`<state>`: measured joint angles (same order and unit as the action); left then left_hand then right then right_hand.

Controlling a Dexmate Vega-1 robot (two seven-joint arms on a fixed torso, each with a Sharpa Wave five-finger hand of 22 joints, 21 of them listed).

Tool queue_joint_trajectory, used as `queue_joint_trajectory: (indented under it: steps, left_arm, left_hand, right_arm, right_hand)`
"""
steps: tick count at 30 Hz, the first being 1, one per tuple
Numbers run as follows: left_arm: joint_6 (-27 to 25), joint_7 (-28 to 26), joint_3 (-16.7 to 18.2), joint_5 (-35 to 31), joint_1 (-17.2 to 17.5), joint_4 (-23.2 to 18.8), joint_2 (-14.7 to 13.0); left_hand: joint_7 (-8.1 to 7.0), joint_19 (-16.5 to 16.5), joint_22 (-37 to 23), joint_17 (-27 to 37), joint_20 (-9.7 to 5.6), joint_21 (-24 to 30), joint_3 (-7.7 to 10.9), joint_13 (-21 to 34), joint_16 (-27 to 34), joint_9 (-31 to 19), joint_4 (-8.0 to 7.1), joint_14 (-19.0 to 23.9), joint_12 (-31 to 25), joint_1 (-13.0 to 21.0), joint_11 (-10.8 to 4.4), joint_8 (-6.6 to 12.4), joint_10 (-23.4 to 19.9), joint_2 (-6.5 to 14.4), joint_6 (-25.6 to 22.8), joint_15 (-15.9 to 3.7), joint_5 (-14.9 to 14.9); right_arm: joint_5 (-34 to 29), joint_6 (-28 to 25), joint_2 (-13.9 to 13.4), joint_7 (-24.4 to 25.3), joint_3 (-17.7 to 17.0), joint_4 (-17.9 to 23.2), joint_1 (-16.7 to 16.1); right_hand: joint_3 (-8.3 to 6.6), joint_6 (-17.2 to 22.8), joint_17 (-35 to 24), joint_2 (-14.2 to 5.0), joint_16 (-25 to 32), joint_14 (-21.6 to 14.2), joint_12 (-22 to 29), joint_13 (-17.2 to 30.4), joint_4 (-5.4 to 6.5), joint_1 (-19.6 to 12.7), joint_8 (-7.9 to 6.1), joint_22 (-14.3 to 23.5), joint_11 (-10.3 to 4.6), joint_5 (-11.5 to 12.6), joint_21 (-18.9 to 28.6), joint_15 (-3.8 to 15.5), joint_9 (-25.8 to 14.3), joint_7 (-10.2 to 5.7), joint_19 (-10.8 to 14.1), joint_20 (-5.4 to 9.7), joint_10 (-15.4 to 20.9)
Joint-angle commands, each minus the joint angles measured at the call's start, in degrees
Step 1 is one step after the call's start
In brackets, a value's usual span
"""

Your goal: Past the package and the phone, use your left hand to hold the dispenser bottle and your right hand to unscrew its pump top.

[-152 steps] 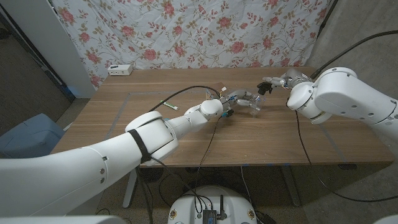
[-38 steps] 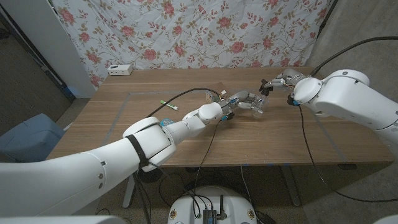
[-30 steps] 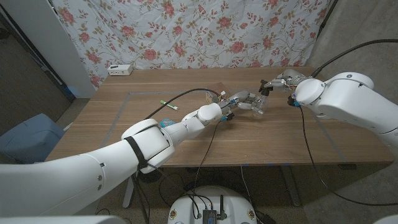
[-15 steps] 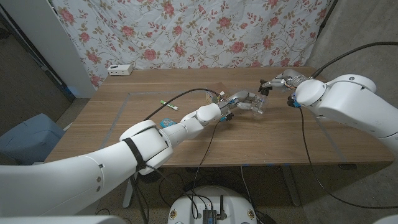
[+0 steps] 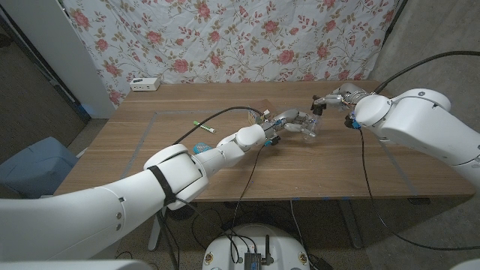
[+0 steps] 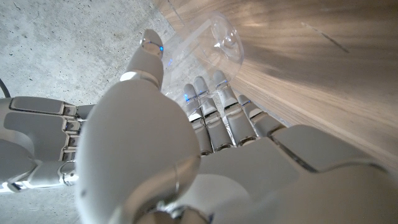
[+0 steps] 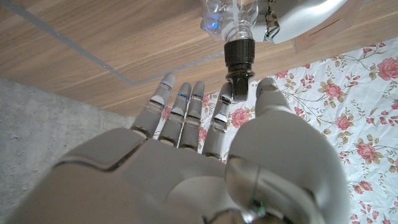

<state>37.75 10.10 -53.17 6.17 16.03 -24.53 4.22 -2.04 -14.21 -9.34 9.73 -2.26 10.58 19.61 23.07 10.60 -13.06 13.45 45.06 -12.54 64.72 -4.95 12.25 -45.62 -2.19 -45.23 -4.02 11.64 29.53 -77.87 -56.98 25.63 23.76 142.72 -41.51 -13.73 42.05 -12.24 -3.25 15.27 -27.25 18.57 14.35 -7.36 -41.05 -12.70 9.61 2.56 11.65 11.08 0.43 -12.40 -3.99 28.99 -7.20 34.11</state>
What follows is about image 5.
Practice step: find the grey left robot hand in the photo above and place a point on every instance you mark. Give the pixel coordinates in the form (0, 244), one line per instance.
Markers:
(292, 120)

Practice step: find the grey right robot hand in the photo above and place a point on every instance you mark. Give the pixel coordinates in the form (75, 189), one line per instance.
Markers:
(345, 95)

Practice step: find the clear plastic spray bottle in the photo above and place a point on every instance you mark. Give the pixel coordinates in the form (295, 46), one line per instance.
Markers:
(313, 131)

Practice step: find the black trigger pump top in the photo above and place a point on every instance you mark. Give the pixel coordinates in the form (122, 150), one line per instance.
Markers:
(318, 107)

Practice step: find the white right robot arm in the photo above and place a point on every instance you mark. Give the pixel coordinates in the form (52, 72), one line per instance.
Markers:
(423, 123)

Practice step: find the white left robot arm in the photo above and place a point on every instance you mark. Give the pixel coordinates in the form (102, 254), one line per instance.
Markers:
(93, 213)

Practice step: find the colourful coin box package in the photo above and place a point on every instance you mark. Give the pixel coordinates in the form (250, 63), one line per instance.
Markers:
(258, 110)

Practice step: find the green and white marker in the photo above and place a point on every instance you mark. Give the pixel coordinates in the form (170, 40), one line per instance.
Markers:
(204, 126)

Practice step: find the black backdrop pole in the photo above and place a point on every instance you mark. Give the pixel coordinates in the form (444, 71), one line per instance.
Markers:
(395, 17)

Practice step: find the floral backdrop cloth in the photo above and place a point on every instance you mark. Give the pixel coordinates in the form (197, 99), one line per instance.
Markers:
(232, 41)

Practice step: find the grey table leg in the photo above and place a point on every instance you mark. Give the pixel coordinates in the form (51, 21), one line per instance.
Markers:
(350, 225)

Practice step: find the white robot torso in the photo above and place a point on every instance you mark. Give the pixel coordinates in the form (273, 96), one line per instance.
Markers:
(232, 247)

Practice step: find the black power adapter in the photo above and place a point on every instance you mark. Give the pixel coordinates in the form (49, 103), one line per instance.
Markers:
(318, 262)

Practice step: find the white power strip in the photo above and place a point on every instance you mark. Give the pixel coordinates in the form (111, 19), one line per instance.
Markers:
(144, 84)

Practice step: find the white table leg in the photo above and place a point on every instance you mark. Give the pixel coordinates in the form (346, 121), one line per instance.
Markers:
(155, 232)

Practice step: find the white wall panel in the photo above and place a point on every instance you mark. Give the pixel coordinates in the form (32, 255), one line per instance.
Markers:
(56, 45)

